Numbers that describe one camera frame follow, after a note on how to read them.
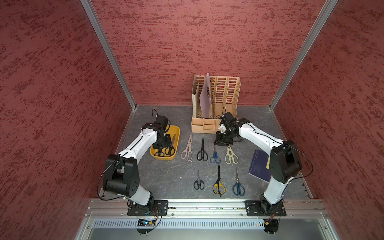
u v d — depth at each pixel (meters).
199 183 0.83
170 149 0.95
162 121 0.71
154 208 0.73
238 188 0.81
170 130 0.77
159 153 0.94
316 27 0.77
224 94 1.13
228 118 0.73
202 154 0.93
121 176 0.44
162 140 0.73
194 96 0.86
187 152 0.94
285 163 0.48
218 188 0.80
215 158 0.92
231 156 0.92
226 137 0.76
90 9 0.71
